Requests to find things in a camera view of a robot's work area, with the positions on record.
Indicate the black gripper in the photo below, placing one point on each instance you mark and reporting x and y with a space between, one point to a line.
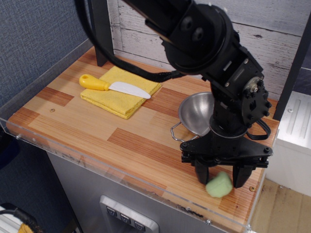
212 150

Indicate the green plush broccoli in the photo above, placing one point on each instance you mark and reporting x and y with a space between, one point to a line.
219 186

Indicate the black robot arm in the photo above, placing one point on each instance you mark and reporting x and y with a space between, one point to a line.
200 40

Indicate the silver dispenser panel with buttons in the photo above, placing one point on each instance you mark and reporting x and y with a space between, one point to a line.
122 219

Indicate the yellow folded cloth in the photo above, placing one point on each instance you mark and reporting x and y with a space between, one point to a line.
118 103

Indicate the silver toy fridge cabinet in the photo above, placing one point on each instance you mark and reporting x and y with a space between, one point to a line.
170 197

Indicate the yellow object bottom left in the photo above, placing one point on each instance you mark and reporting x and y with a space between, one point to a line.
24 229

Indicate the metal bowl with handles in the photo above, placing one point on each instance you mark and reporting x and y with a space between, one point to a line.
194 114

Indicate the white aluminium rail block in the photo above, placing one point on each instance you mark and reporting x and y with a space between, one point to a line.
290 164

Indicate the black vertical post right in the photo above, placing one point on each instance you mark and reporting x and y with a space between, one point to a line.
294 71

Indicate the black vertical post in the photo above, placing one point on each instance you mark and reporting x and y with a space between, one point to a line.
100 23
294 71

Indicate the yellow handled white toy knife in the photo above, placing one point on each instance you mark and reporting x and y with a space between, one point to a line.
90 82

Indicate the black vertical post left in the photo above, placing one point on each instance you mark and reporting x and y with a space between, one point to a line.
100 23

